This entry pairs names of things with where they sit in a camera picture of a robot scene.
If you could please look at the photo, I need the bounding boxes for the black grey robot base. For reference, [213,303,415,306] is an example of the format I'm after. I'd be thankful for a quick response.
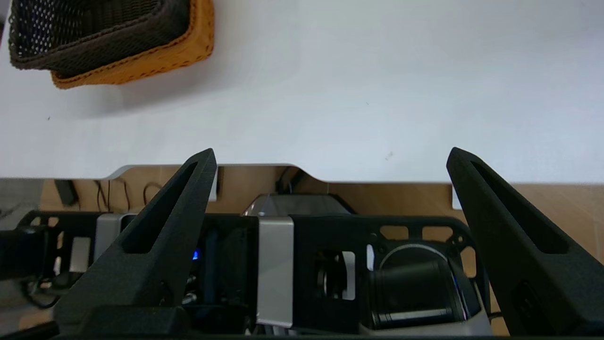
[0,194,494,337]

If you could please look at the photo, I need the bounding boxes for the dark brown wicker basket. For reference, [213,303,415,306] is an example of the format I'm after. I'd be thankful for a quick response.
[8,0,192,79]

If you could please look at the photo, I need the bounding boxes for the black power adapter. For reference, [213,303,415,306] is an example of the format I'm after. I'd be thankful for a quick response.
[54,179,79,207]

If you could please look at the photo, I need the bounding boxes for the orange wicker basket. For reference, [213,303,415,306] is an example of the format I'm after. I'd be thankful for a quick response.
[50,0,216,90]

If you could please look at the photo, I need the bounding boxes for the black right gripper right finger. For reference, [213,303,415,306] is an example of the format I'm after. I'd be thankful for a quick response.
[446,147,604,337]

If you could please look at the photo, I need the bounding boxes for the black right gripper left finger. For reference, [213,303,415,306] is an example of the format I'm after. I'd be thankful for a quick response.
[53,148,218,337]

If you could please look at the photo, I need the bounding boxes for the black floor cable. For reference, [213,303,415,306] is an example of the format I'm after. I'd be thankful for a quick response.
[93,178,164,212]

